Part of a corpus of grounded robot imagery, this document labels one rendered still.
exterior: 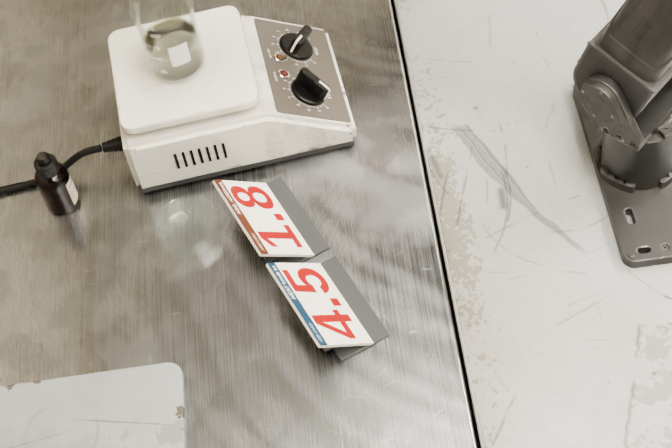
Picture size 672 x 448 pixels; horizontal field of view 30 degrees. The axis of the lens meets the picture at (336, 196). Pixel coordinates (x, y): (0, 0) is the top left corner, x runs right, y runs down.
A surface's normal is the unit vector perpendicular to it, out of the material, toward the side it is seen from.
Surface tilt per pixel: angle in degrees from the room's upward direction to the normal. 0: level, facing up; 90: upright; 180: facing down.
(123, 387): 0
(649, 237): 0
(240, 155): 90
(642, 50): 79
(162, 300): 0
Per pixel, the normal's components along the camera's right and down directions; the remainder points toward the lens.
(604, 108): -0.65, 0.65
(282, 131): 0.21, 0.78
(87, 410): -0.09, -0.59
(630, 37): -0.64, 0.50
